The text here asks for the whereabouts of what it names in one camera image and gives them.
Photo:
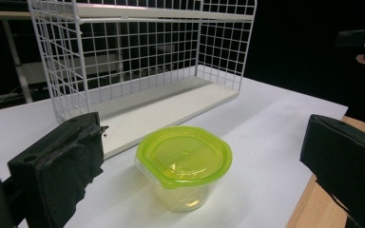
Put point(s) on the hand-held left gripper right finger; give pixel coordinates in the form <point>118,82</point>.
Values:
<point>348,158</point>

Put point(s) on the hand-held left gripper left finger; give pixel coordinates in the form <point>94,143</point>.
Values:
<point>60,164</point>

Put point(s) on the clear container with green lid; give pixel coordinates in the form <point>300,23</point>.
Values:
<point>183,158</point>

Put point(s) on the white table cover sheet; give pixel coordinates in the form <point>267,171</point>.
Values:
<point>266,133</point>

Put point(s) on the white metal stand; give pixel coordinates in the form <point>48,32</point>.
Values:
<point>18,66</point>

